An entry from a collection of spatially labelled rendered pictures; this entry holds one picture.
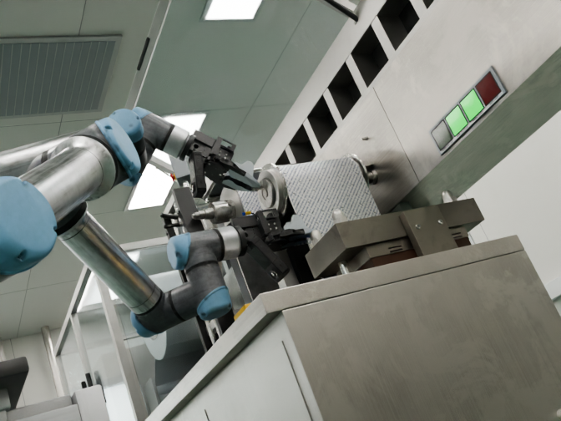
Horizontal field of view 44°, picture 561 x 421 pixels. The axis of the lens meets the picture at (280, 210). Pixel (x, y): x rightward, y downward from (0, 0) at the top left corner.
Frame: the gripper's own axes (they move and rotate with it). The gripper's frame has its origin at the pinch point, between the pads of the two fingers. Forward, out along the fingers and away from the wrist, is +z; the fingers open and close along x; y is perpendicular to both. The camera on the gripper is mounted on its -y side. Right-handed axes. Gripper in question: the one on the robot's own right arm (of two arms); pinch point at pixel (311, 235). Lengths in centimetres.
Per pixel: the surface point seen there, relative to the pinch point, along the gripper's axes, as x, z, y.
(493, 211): 186, 263, 65
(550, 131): 117, 263, 82
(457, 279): -25.9, 12.0, -25.6
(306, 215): -0.2, 0.6, 5.2
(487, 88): -42, 29, 10
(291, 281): 7.8, -5.3, -7.5
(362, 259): -16.3, -1.0, -13.8
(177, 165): 58, -1, 56
